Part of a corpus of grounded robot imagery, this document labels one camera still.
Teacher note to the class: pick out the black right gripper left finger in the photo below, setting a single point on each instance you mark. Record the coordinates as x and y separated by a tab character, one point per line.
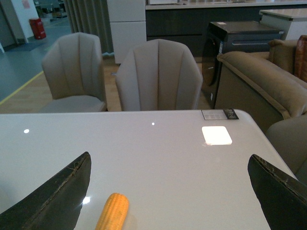
56	204

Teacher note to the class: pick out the right beige upholstered chair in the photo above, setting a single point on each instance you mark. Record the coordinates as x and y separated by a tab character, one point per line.
159	75

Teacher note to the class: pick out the black washing machine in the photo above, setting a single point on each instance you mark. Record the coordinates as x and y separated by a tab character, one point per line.
222	41

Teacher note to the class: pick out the beige chair at table side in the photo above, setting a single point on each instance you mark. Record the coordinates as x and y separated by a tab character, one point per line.
289	138

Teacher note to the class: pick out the blue floor mat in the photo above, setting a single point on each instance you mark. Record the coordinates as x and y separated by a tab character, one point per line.
22	47

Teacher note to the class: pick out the beige ribbed curtain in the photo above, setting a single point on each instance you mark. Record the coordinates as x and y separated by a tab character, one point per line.
91	17

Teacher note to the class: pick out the white drawer column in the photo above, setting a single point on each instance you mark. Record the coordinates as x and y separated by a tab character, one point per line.
128	25

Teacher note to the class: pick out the beige upholstered chair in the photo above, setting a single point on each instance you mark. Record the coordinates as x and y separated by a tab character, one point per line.
73	68
159	75

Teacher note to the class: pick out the brown leather cushion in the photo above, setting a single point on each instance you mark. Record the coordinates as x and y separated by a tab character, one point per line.
301	58

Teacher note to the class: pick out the red cabinet box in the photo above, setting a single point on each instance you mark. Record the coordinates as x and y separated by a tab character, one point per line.
37	28

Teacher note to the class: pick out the left beige upholstered chair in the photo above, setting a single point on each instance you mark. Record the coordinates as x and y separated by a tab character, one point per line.
73	68

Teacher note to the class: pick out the dark kitchen counter cabinet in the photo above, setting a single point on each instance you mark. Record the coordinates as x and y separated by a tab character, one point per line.
187	20

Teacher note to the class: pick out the black label sticker on table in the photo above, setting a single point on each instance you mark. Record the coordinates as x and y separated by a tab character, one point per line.
220	114

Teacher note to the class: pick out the yellow corn cob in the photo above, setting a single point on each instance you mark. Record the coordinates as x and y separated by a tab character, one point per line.
114	213

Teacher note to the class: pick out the brown sofa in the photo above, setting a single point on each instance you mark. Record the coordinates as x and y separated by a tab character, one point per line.
264	85

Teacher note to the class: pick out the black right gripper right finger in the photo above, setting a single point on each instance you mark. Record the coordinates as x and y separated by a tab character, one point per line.
282	198

